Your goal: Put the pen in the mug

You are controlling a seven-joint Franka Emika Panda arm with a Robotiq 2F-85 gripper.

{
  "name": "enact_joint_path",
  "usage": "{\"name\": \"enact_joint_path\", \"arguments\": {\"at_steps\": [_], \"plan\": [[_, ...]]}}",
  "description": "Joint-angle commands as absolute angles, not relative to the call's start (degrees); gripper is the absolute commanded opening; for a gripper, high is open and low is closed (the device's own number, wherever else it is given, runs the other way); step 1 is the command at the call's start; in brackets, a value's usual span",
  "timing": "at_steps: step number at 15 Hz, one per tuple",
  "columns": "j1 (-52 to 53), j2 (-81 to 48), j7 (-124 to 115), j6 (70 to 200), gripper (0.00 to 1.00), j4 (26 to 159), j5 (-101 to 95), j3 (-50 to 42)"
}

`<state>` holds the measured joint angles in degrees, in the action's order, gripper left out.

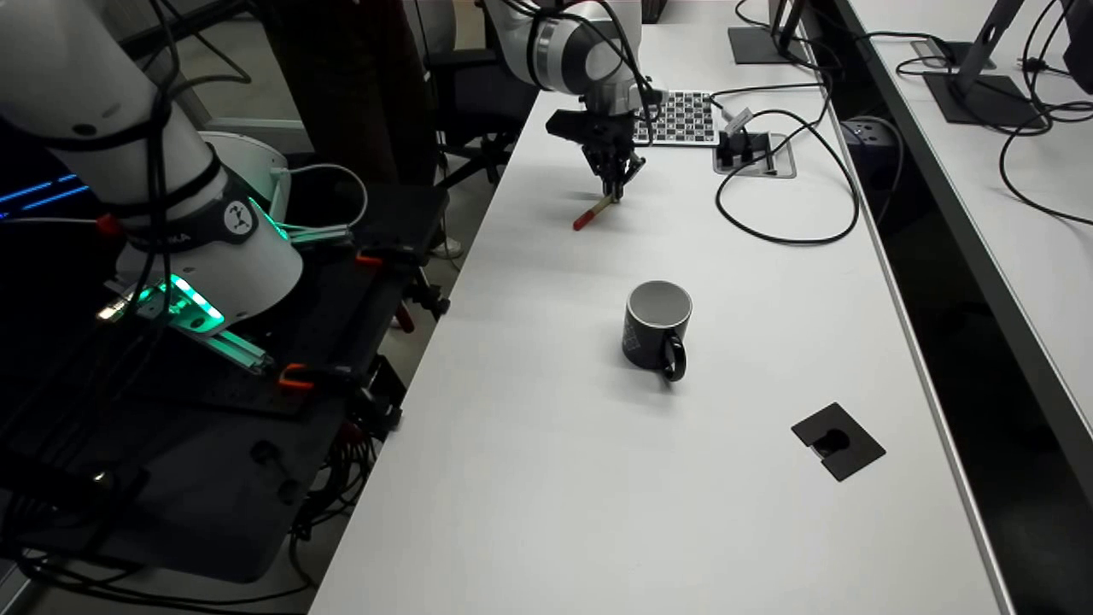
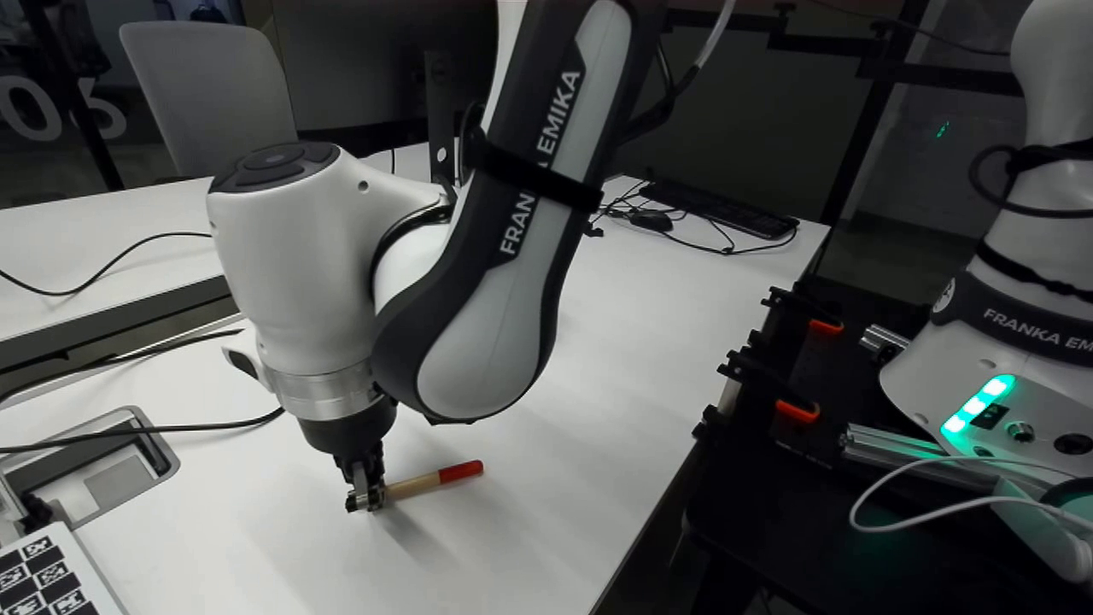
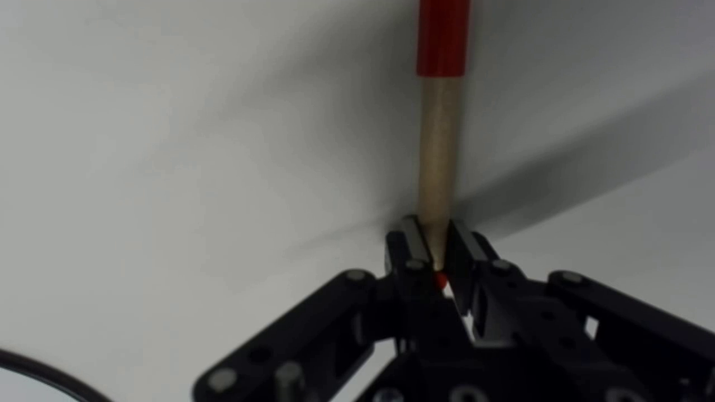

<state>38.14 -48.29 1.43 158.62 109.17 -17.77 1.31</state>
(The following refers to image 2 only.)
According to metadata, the black power strip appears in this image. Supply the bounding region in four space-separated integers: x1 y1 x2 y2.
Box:
634 177 800 242

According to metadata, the thick black looped cable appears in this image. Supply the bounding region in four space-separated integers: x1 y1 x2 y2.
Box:
0 324 285 456

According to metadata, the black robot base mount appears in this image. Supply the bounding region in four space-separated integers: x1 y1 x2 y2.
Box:
679 284 1093 615

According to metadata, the red and tan pen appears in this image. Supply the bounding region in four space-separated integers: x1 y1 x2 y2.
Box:
379 456 488 505

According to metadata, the thin black cable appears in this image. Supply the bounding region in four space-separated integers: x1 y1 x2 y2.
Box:
0 229 218 299
595 183 744 258

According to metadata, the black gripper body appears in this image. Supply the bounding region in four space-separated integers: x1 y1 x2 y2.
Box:
298 390 400 468

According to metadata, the grey office chair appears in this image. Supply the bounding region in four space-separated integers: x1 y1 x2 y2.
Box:
115 17 305 182

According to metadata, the white cable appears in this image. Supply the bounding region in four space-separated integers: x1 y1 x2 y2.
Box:
848 455 1093 540

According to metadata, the grey table cable box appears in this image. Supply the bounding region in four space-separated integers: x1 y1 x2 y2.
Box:
0 406 185 532

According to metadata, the silver laptop with black keys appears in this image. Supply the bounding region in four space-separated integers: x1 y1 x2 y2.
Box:
0 522 127 615

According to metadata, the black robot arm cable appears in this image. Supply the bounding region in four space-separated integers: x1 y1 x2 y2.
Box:
966 134 1093 221

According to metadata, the black monitor stand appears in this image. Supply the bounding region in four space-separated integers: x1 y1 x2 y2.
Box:
420 48 471 157

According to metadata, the black camera stand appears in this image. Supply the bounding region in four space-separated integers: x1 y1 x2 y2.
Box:
661 0 1029 232

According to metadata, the black table divider rail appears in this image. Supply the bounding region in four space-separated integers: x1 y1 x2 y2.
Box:
0 271 234 402

